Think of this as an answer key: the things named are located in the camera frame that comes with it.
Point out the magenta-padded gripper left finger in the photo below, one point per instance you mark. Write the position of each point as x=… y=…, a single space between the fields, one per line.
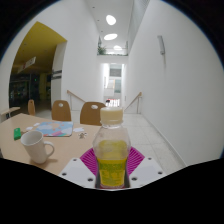
x=78 y=170

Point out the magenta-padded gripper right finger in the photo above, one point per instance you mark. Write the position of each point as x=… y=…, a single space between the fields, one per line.
x=145 y=170

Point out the yellow-label clear drink bottle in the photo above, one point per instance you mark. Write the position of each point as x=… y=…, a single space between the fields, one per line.
x=111 y=150

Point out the white paper scrap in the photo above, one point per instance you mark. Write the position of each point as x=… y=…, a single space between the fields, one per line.
x=78 y=129

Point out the blue printed mouse pad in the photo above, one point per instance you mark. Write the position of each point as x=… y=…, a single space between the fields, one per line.
x=55 y=128

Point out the white mug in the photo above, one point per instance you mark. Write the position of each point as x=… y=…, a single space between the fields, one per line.
x=34 y=146

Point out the wooden chair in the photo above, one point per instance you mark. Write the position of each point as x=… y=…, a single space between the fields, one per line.
x=31 y=107
x=90 y=116
x=61 y=112

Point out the small green box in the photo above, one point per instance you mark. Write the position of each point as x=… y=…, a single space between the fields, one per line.
x=17 y=133

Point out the wooden stair handrail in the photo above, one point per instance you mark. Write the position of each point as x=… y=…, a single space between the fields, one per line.
x=134 y=99
x=75 y=96

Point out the small wooden side table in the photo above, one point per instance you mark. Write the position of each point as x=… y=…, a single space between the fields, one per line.
x=10 y=110

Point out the dark pillar sign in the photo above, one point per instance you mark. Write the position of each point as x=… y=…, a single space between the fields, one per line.
x=56 y=74

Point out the dark shop display shelf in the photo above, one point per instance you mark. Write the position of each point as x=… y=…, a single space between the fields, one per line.
x=19 y=90

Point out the white hanging sign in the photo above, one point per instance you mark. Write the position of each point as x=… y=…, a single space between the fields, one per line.
x=27 y=64

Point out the green potted plant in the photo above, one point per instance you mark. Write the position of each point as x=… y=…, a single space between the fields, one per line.
x=101 y=50

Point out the round ceiling lights group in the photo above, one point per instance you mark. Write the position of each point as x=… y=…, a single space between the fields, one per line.
x=110 y=36

